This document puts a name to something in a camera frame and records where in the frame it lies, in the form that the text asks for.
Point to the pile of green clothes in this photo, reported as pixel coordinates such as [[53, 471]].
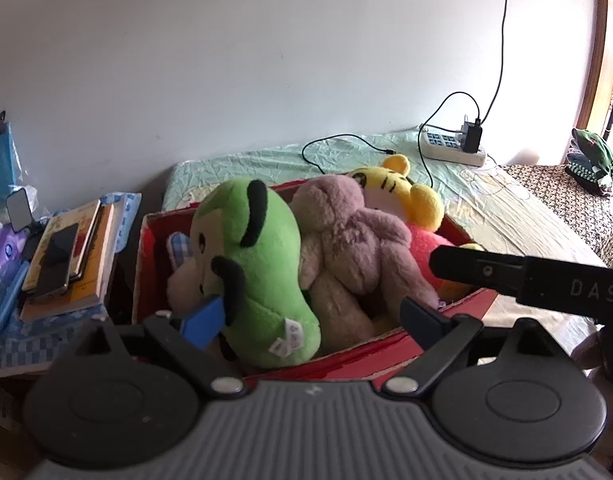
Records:
[[594, 160]]

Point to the blue checked cloth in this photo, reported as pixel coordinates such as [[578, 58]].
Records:
[[31, 340]]

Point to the small standing mirror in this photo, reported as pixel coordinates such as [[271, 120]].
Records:
[[19, 210]]

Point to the green plush toy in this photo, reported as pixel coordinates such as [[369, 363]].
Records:
[[256, 260]]

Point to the thin illustrated book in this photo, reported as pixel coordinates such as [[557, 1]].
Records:
[[86, 220]]

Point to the red cardboard box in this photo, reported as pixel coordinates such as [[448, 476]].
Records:
[[151, 240]]

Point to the white power strip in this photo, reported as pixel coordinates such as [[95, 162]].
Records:
[[441, 147]]

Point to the green cartoon bedsheet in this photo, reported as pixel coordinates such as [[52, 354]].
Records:
[[526, 225]]

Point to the white plush rabbit checked ears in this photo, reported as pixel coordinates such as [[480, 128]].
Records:
[[181, 280]]

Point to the person's right hand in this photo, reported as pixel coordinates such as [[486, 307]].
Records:
[[599, 355]]

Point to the purple packet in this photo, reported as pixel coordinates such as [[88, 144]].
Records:
[[4, 255]]

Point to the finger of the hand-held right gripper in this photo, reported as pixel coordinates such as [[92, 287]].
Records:
[[476, 267]]

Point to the black charger adapter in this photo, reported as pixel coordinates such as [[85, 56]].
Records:
[[470, 137]]

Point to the yellow plush tiger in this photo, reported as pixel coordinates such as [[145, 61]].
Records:
[[421, 200]]

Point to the dark smartphone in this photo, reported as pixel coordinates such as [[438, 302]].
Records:
[[56, 260]]

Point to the wooden door frame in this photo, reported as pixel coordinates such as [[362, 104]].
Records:
[[599, 45]]

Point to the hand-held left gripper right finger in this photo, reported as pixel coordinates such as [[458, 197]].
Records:
[[424, 322]]

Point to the pink plush bunny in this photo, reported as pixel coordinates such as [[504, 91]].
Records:
[[366, 240]]

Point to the black floral patterned mattress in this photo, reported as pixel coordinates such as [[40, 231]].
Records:
[[561, 195]]

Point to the stack of books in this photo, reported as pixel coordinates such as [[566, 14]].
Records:
[[99, 270]]

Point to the blue pen case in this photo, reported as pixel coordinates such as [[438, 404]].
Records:
[[4, 300]]

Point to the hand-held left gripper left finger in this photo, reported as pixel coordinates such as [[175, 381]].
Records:
[[204, 320]]

